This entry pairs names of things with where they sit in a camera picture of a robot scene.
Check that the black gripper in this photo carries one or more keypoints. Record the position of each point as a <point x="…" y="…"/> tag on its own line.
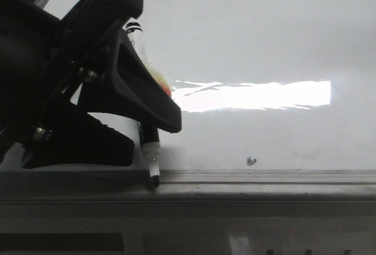
<point x="45" y="60"/>

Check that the black white whiteboard marker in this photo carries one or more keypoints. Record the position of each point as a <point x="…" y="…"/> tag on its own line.
<point x="148" y="135"/>

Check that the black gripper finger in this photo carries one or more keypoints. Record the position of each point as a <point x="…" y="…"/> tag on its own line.
<point x="76" y="137"/>
<point x="127" y="89"/>

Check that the white whiteboard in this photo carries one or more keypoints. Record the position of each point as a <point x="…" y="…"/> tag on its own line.
<point x="266" y="84"/>

